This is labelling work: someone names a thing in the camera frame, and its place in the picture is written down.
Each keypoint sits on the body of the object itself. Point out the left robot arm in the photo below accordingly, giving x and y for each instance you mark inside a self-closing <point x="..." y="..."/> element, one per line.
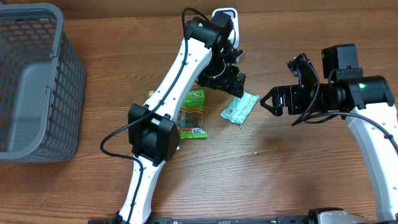
<point x="208" y="56"/>

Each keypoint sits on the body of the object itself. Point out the white barcode scanner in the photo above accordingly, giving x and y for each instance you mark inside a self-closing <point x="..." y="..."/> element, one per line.
<point x="234" y="34"/>

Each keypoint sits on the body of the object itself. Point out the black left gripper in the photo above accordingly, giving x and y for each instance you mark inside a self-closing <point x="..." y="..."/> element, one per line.
<point x="231" y="83"/>

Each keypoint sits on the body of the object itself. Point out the gray plastic shopping basket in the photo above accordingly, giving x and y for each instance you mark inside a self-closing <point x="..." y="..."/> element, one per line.
<point x="43" y="85"/>

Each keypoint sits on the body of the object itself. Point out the white tube with gold cap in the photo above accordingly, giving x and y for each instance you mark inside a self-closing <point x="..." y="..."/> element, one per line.
<point x="150" y="93"/>

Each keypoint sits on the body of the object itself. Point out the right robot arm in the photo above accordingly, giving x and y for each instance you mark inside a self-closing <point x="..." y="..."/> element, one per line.
<point x="367" y="104"/>

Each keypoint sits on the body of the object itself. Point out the teal tissue pack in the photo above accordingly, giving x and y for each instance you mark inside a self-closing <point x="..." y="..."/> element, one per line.
<point x="240" y="108"/>

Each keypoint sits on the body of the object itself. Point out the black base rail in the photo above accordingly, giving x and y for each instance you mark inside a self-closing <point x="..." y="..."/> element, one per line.
<point x="342" y="217"/>

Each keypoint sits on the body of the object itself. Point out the green snack bag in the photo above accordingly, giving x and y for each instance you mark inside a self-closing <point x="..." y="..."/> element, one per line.
<point x="190" y="117"/>

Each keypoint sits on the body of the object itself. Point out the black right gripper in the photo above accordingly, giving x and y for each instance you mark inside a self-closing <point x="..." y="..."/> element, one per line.
<point x="277" y="93"/>

